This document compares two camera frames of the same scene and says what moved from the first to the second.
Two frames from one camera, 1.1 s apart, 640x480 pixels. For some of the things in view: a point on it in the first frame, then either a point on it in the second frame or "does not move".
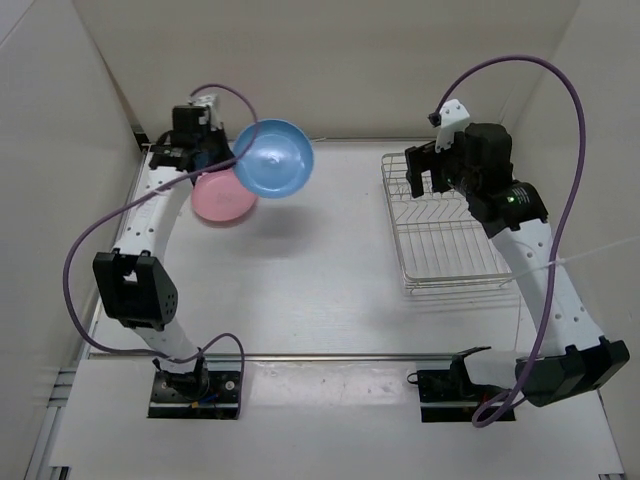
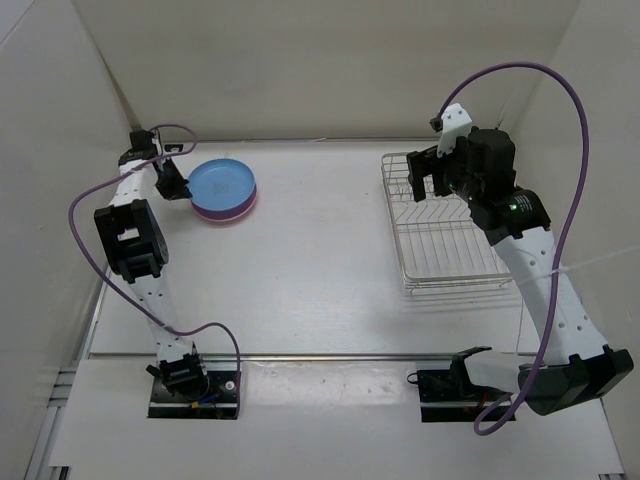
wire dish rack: x=440 y=244 does not move
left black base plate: x=222 y=400 does not move
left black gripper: x=219 y=134 to x=179 y=189
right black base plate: x=444 y=398 does not move
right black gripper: x=433 y=159 does not move
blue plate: x=278 y=161 to x=221 y=184
